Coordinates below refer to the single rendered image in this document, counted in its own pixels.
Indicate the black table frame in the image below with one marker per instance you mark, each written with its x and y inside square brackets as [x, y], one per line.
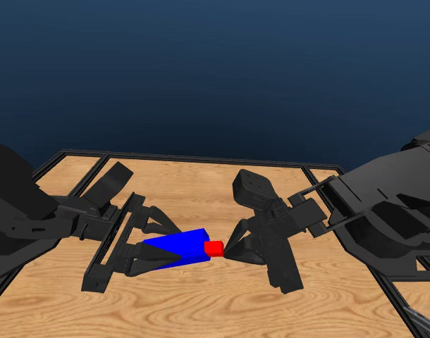
[201, 159]

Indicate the blue hollow socket block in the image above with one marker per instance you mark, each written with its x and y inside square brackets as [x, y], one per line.
[181, 248]

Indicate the thin red peg bar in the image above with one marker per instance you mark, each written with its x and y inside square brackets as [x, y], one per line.
[214, 249]

